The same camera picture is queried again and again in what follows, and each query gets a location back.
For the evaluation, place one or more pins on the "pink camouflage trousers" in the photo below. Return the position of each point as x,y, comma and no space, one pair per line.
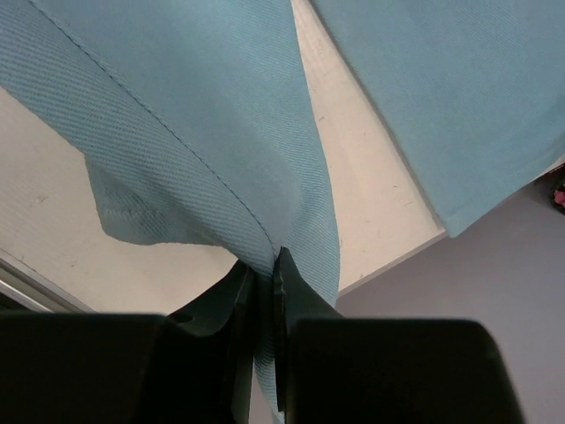
557,194

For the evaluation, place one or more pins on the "light blue trousers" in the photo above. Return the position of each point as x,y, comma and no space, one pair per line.
196,124

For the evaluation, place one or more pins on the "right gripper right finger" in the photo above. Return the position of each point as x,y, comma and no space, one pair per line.
294,300

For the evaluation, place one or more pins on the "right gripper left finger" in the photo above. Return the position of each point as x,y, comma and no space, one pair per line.
217,367

